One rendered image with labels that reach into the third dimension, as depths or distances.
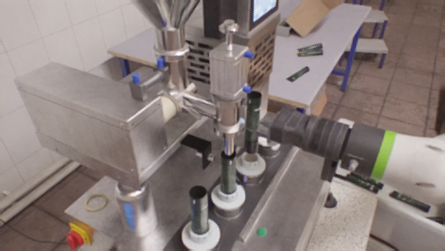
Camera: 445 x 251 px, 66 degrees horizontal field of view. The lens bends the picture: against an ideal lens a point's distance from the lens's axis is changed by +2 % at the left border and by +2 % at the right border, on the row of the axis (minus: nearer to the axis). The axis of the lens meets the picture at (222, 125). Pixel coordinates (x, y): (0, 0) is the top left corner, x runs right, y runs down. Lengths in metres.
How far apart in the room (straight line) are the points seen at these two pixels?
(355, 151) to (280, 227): 0.24
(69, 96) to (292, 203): 0.52
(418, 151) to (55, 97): 0.60
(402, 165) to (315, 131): 0.15
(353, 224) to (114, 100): 0.84
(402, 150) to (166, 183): 0.52
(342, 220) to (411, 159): 0.57
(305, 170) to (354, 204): 0.37
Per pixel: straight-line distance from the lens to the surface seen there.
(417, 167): 0.63
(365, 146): 0.63
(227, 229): 0.73
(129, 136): 0.53
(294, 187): 0.84
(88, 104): 0.57
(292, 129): 0.66
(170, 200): 0.81
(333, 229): 1.13
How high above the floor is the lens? 1.63
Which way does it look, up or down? 37 degrees down
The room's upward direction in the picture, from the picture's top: straight up
